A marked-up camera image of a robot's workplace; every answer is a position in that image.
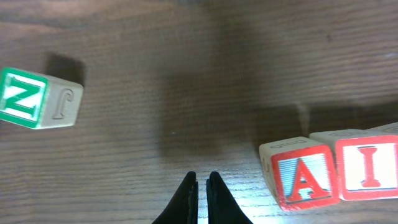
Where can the red A block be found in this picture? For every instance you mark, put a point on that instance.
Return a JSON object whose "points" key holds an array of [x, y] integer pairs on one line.
{"points": [[300, 173]]}

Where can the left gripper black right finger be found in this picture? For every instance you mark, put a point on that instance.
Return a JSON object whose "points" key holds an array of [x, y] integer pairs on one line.
{"points": [[222, 207]]}

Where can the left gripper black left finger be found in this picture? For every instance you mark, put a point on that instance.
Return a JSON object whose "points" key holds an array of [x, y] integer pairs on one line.
{"points": [[183, 207]]}

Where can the red I block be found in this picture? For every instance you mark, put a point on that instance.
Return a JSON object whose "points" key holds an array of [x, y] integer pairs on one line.
{"points": [[366, 162]]}

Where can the green N block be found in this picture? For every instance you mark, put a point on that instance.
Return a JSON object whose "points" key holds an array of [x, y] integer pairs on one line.
{"points": [[38, 101]]}

